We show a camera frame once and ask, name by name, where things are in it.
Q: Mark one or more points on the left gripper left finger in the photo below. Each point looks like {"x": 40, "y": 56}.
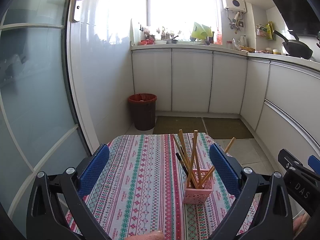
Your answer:
{"x": 45, "y": 218}

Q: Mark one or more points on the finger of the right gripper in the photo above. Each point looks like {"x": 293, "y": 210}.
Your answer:
{"x": 314, "y": 163}

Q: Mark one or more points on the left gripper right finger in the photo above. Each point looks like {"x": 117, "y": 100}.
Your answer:
{"x": 273, "y": 217}

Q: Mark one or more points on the pink perforated utensil holder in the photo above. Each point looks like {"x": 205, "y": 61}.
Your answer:
{"x": 198, "y": 196}

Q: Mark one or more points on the wooden chopstick on table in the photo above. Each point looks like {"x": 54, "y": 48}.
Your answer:
{"x": 187, "y": 156}
{"x": 180, "y": 152}
{"x": 221, "y": 165}
{"x": 191, "y": 175}

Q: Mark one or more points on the patterned red green tablecloth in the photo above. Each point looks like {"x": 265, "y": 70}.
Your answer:
{"x": 141, "y": 190}

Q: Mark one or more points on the black tipped chopstick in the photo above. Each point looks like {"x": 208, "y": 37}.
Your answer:
{"x": 185, "y": 169}

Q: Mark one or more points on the black frying pan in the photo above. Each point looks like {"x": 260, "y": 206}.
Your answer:
{"x": 295, "y": 48}

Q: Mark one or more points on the dark bin with red bag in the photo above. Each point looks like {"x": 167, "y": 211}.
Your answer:
{"x": 143, "y": 110}

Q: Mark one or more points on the green plastic bag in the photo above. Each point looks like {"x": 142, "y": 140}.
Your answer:
{"x": 201, "y": 32}

